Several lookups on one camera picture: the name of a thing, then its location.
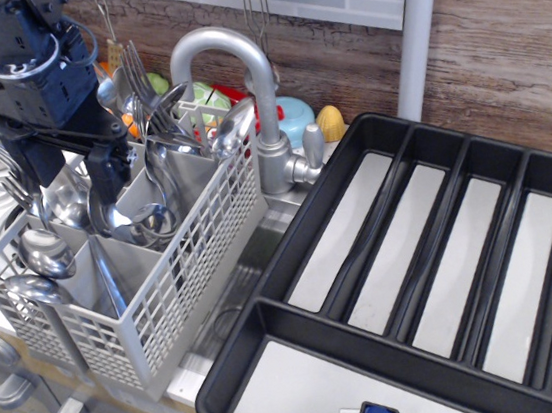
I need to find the red toy vegetable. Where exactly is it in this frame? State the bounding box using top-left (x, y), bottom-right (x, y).
top-left (210, 78), bottom-right (261, 139)

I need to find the large steel spoon centre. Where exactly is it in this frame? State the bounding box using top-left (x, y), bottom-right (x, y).
top-left (42, 165), bottom-right (91, 230)

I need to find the light blue toy pot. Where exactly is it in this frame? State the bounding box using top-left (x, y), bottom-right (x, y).
top-left (276, 96), bottom-right (316, 148)

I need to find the big steel spoon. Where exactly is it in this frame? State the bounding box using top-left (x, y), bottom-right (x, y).
top-left (87, 188), bottom-right (133, 237)

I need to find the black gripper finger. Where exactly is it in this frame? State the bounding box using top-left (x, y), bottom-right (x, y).
top-left (14, 138), bottom-right (65, 188)
top-left (86, 139), bottom-right (137, 203)

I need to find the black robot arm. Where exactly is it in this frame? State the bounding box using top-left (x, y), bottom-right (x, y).
top-left (0, 0), bottom-right (135, 204)

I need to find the grey toy faucet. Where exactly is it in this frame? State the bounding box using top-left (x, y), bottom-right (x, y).
top-left (170, 27), bottom-right (325, 195)

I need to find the green toy vegetable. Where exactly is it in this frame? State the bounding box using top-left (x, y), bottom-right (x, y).
top-left (193, 81), bottom-right (232, 127)

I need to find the grey plastic cutlery basket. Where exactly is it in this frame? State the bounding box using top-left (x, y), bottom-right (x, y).
top-left (0, 90), bottom-right (292, 413)

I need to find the steel forks cluster back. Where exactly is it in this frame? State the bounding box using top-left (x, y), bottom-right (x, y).
top-left (121, 41), bottom-right (205, 156)

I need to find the steel spoon near faucet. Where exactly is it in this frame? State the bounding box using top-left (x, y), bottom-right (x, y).
top-left (211, 97), bottom-right (256, 162)

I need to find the steel forks left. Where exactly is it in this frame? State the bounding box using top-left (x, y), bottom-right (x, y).
top-left (0, 124), bottom-right (44, 221)

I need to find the yellow toy corn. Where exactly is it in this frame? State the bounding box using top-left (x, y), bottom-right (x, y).
top-left (316, 105), bottom-right (346, 143)

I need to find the steel spoon lower left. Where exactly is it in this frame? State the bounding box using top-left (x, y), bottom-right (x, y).
top-left (0, 274), bottom-right (66, 305)

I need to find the black plastic cutlery tray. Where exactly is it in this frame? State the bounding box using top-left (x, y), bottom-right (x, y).
top-left (196, 113), bottom-right (552, 413)

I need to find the steel spoon front left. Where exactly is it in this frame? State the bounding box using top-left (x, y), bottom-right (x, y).
top-left (18, 196), bottom-right (77, 280)

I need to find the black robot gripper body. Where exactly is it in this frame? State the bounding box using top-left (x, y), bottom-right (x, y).
top-left (0, 53), bottom-right (129, 163)

